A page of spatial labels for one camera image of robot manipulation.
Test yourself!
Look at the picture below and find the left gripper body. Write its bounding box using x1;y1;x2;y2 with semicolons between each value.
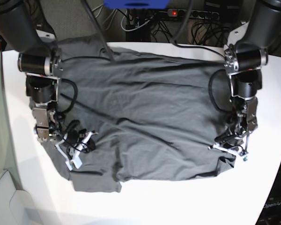
214;131;248;152

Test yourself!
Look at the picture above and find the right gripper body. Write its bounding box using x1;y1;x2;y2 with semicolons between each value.
63;129;96;159

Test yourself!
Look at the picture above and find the dark grey t-shirt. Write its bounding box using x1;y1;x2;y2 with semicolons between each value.
42;36;236;192

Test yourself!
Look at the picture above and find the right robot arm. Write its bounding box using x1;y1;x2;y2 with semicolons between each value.
0;0;96;160

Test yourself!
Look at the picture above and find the grey chair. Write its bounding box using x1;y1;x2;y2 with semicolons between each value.
0;170;43;225

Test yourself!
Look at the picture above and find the black power strip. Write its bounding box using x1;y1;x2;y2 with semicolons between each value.
166;8;220;20

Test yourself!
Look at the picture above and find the blue box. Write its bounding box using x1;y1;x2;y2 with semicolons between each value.
104;0;169;9

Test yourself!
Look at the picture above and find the white cable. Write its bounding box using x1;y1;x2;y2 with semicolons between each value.
120;14;153;32

